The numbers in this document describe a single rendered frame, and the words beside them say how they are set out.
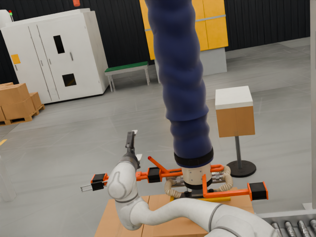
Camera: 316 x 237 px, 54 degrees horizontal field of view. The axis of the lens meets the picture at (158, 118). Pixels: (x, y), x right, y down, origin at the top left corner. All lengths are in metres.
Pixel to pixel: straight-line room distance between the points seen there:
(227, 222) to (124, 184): 0.47
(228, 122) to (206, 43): 5.55
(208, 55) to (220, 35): 0.65
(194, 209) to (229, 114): 2.59
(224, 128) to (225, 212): 2.69
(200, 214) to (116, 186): 0.37
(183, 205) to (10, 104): 7.66
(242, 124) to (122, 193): 2.53
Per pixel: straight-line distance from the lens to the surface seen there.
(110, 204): 3.00
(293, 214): 2.54
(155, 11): 1.51
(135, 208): 1.30
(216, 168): 1.84
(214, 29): 8.92
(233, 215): 0.94
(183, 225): 1.94
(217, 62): 9.12
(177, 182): 1.88
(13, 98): 8.43
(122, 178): 1.23
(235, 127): 3.60
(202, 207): 1.00
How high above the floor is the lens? 2.18
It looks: 20 degrees down
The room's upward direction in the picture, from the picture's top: 11 degrees counter-clockwise
